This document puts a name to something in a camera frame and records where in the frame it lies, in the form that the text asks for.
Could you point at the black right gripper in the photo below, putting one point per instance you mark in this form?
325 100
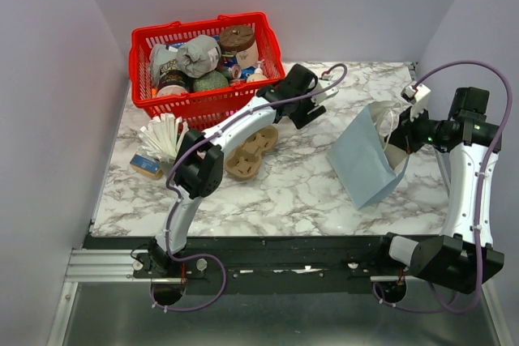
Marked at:
404 136

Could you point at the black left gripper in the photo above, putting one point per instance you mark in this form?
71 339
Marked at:
301 120

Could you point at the white paper takeout bag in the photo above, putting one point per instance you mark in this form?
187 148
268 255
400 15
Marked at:
367 166

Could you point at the brown cardboard cup carrier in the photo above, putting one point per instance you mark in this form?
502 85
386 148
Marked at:
244 162

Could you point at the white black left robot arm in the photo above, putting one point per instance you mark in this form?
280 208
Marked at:
198 169

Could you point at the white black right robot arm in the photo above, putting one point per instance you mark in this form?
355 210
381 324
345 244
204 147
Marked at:
462 254

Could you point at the small pump lotion bottle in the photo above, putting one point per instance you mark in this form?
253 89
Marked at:
258 74

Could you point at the green round sponge ball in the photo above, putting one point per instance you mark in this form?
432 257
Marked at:
211 81

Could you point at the brown lidded beige jar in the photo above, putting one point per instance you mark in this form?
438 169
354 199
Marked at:
238 44

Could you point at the red plastic shopping basket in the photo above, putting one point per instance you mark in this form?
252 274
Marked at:
200 110

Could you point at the grey rolled cloth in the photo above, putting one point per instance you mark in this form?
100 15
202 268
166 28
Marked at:
198 56

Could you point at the dark labelled snack bag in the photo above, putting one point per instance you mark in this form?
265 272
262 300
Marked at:
167 79

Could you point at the white paper straws bundle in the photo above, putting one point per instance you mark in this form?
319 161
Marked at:
162 137

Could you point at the blue napkin box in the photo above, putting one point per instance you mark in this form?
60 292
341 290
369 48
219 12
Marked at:
146 166

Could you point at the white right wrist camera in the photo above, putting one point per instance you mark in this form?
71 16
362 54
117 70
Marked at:
418 97

